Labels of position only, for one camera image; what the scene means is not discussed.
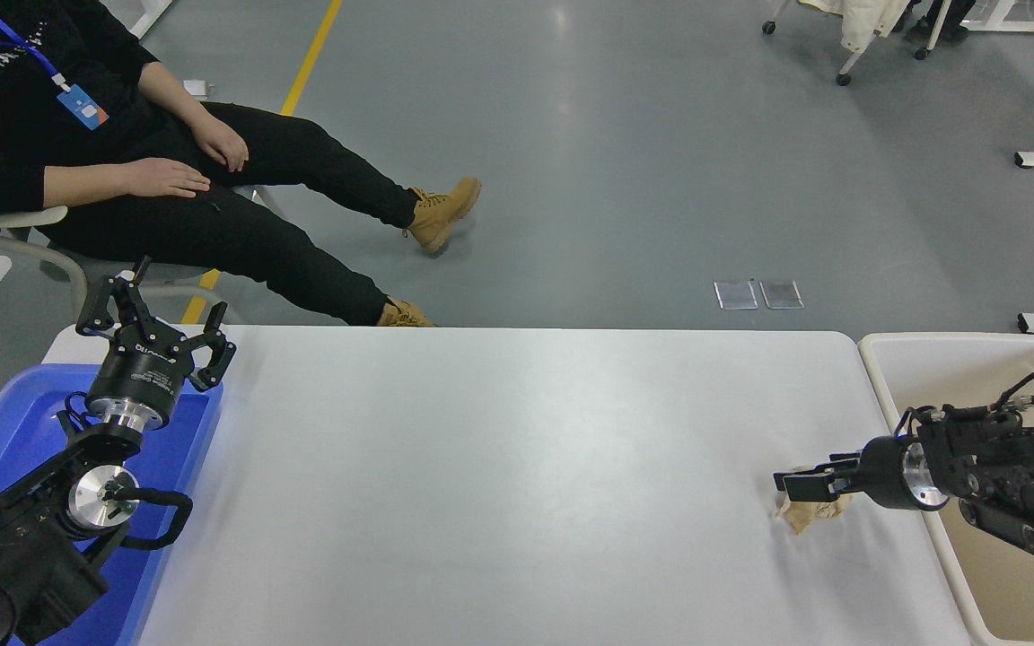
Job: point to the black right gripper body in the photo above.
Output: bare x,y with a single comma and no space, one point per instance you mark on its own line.
883,471

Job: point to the large pale plastic bin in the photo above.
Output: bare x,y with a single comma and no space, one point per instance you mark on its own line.
948,377

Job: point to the white padded coat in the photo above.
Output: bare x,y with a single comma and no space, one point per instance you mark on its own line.
863,22

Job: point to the person's right hand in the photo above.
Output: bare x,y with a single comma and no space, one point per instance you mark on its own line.
162,177

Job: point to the person's left forearm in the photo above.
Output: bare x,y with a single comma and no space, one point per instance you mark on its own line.
171,99

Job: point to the blue plastic tray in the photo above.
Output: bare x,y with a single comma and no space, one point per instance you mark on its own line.
10,422

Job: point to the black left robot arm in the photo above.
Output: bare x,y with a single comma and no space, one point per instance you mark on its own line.
23,547

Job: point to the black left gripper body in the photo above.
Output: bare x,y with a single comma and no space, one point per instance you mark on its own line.
142,372

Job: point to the small white floor box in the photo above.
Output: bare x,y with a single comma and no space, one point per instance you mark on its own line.
198,89

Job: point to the grey white chair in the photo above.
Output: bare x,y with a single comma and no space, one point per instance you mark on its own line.
14,218

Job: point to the silver floor plate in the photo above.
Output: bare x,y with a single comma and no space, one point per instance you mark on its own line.
782,294
736,295

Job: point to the white rolling chair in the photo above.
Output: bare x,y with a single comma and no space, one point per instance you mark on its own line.
842,79

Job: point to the person's left hand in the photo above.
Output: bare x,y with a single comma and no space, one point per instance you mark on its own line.
223,145

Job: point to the person's right forearm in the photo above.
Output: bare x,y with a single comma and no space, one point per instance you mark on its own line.
86,184

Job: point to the tan paper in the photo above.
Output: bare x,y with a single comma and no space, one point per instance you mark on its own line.
806,516

